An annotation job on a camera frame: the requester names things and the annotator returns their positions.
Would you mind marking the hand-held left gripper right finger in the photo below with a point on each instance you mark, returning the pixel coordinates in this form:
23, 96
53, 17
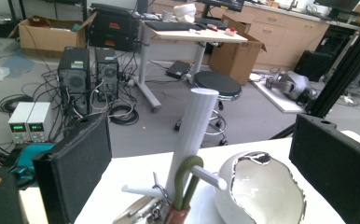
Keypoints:
336, 168

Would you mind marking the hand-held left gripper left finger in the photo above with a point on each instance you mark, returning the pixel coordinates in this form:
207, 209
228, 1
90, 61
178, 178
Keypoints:
75, 161

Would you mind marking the white peg stand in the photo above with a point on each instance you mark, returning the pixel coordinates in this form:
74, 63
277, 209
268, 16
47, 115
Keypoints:
196, 124

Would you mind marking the white power supply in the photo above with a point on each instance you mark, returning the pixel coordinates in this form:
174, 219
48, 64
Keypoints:
41, 119
19, 119

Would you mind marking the white mat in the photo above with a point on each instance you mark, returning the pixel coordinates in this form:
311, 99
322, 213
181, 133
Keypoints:
131, 174

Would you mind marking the white cracked-edge bowl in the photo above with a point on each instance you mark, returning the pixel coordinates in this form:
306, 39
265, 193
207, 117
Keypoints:
262, 193

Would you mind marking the large black computer tower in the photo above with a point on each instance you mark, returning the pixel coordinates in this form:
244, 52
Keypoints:
75, 77

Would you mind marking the white floor board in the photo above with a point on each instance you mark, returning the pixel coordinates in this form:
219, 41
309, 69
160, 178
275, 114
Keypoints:
279, 99

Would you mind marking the grey device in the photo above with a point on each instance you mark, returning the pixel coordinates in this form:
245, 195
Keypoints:
293, 85

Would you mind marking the small black computer tower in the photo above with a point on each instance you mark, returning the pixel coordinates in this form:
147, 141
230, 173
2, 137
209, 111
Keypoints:
107, 73

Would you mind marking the black case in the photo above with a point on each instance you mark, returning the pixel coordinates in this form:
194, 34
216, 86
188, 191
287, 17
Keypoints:
313, 65

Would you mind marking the teal floor mat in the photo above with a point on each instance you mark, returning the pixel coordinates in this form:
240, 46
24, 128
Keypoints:
19, 63

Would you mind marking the wide cardboard box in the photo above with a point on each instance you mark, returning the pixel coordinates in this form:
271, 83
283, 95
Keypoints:
49, 39

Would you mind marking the stack of black cases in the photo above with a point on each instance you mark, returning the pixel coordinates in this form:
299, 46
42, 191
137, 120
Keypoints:
113, 29

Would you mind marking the flat black box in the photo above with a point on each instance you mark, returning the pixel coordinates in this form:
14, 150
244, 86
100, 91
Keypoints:
178, 69

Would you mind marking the wooden cabinets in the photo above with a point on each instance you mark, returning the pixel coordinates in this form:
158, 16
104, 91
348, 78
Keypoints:
277, 34

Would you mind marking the black round stool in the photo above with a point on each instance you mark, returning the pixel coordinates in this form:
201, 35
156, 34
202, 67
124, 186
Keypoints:
217, 82

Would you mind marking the open cardboard box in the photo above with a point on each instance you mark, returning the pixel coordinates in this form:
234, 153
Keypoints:
235, 59

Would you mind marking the black keyboard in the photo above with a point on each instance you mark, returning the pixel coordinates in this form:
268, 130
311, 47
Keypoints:
168, 25

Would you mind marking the white desk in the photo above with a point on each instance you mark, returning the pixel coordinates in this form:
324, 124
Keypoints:
200, 36

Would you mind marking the white bag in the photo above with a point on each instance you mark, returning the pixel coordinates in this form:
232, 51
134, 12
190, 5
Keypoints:
185, 12

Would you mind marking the black monitor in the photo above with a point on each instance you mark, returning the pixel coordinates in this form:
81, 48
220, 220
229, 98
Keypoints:
221, 4

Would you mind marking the black metal frame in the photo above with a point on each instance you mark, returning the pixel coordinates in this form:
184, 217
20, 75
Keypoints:
346, 71

